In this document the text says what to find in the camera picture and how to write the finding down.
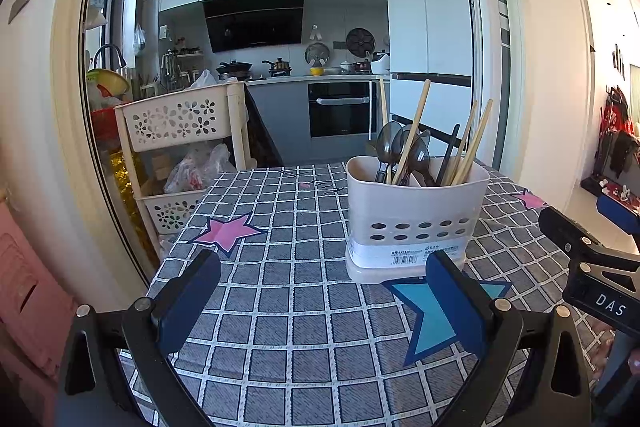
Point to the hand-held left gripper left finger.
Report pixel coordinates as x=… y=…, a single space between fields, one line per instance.
x=190 y=302

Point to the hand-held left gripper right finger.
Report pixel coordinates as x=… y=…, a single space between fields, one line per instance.
x=452 y=302

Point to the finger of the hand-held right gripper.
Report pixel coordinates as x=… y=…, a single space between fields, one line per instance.
x=575 y=239
x=622 y=222

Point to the beige plastic cutlery holder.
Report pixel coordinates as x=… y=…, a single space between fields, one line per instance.
x=400 y=202

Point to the black chopstick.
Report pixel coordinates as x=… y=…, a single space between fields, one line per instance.
x=452 y=142

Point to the person's right hand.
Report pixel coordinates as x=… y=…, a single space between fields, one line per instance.
x=634 y=362

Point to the coat rack with red bags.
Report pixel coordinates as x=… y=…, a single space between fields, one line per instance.
x=617 y=142

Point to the grey checked star tablecloth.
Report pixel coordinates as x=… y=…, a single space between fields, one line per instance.
x=300 y=257

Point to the clear plastic bags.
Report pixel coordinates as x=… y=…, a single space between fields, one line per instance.
x=195 y=169

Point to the gold foil decoration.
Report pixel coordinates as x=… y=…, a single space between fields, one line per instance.
x=122 y=182

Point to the pink plastic stool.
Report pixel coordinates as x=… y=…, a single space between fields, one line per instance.
x=30 y=282

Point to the dark hanging cloth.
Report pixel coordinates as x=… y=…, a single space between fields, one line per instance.
x=262 y=137

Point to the beige plastic storage cart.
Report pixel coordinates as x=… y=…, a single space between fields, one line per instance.
x=170 y=119

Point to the red plastic basin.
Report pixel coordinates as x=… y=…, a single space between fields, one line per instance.
x=105 y=122

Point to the grey kitchen counter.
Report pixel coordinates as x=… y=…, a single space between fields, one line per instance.
x=277 y=122

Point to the black built-in oven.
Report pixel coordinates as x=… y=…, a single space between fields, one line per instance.
x=340 y=117

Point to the white plastic bag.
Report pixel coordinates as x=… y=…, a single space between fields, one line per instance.
x=204 y=79

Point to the green and yellow bowl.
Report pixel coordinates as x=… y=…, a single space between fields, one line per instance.
x=107 y=79

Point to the black wok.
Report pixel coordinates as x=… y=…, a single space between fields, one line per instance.
x=234 y=68

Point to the white rice cooker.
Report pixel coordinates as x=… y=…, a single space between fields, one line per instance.
x=381 y=64

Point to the steel cooking pot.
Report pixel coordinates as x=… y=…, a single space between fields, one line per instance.
x=280 y=67

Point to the dark cooking pot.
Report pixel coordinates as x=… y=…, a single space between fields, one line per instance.
x=361 y=67

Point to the white refrigerator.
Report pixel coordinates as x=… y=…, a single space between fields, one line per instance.
x=430 y=22

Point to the curved kitchen faucet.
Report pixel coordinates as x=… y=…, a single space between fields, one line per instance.
x=107 y=48

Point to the round dark hanging rack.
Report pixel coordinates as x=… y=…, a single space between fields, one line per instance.
x=361 y=42

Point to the round hanging pot lid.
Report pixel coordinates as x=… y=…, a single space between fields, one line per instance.
x=316 y=54

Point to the black range hood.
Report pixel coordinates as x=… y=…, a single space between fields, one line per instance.
x=255 y=24

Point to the dark wall decoration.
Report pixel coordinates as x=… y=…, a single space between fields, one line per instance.
x=620 y=62

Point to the sliding door frame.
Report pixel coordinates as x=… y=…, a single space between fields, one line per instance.
x=500 y=7

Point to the grey wall plaque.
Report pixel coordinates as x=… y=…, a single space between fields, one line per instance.
x=21 y=3

